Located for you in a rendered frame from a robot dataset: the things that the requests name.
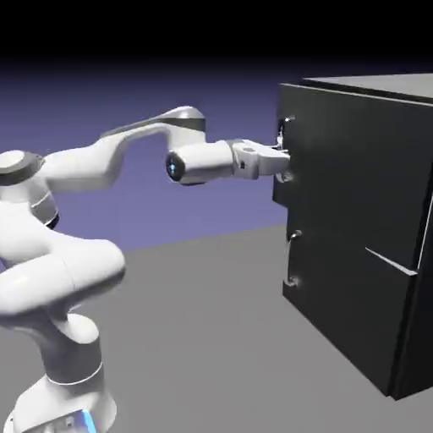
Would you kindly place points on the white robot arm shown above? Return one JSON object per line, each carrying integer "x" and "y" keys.
{"x": 50, "y": 270}

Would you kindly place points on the black cabinet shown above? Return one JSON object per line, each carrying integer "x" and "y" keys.
{"x": 365, "y": 236}

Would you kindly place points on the black cabinet door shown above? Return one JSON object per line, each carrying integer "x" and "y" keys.
{"x": 351, "y": 176}
{"x": 341, "y": 304}

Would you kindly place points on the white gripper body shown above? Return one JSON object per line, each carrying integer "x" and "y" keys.
{"x": 270, "y": 160}

